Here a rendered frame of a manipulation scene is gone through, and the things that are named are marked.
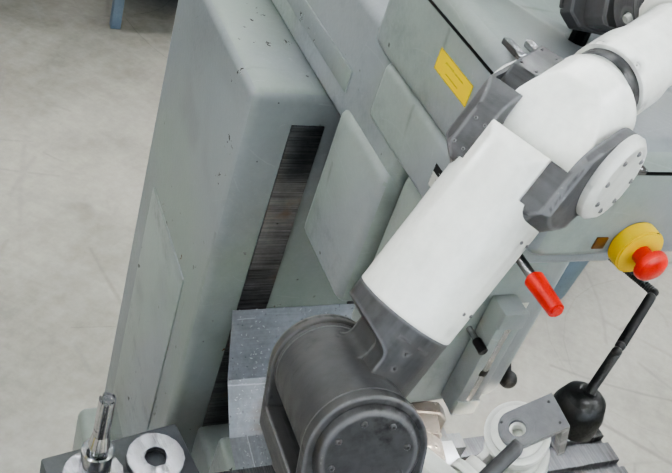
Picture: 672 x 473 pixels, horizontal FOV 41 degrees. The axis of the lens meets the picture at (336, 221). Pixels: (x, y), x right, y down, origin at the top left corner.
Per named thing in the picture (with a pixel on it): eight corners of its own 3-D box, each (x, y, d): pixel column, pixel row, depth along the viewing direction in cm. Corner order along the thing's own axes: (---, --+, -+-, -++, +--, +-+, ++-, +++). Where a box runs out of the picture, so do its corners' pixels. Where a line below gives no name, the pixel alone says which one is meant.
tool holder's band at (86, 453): (73, 452, 130) (74, 448, 129) (97, 434, 133) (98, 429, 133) (97, 472, 129) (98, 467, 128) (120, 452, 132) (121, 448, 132)
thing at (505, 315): (473, 413, 133) (530, 313, 120) (450, 416, 131) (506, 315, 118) (462, 392, 135) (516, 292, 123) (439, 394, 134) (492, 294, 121)
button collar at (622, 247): (647, 272, 103) (673, 232, 99) (607, 274, 100) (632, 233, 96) (638, 260, 104) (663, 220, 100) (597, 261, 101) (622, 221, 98)
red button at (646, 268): (661, 284, 99) (679, 258, 97) (633, 286, 98) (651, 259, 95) (644, 264, 102) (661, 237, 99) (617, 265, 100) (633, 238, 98)
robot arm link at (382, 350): (392, 321, 65) (280, 463, 67) (478, 377, 69) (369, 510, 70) (349, 261, 76) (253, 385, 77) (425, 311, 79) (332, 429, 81)
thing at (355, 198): (465, 299, 153) (525, 179, 137) (335, 307, 142) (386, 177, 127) (420, 226, 166) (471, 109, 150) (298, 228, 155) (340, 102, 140)
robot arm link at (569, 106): (632, -25, 79) (493, 57, 69) (734, 33, 75) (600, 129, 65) (595, 69, 87) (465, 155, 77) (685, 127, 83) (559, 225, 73)
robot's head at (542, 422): (502, 495, 90) (571, 465, 91) (502, 471, 83) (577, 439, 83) (474, 439, 93) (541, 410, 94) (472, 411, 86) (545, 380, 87)
